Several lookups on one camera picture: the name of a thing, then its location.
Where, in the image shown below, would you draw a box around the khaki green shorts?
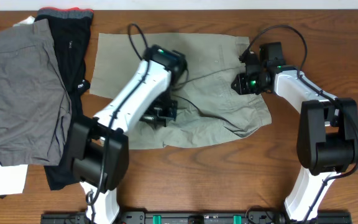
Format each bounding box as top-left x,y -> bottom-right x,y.
90,33 -> 272,149

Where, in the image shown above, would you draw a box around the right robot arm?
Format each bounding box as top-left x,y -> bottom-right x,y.
232,54 -> 358,223

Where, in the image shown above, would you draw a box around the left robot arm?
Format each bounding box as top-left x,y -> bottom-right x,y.
67,45 -> 188,223

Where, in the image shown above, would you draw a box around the black shorts red waistband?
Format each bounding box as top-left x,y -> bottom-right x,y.
34,7 -> 94,191

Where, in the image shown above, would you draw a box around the grey shorts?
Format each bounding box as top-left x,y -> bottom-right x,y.
0,19 -> 72,167

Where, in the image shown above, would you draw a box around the white folded garment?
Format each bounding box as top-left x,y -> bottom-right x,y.
0,165 -> 28,195

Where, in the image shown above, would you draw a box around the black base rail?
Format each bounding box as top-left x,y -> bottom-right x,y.
40,210 -> 353,224

